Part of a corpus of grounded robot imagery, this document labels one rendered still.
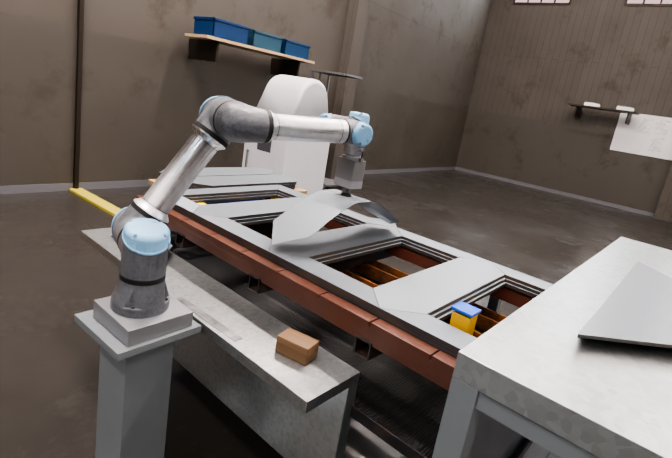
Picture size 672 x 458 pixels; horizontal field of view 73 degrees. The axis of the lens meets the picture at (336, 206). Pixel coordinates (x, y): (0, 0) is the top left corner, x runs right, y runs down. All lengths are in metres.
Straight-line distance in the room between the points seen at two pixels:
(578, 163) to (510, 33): 3.53
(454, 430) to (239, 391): 1.01
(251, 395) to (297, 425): 0.21
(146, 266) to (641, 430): 1.07
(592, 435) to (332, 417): 0.81
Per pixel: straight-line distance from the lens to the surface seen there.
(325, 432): 1.39
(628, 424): 0.69
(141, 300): 1.32
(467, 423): 0.73
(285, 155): 4.83
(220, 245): 1.62
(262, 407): 1.57
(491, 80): 12.50
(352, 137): 1.45
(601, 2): 12.23
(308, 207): 1.61
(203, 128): 1.37
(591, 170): 11.77
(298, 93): 4.95
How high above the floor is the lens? 1.37
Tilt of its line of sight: 13 degrees down
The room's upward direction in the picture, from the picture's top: 9 degrees clockwise
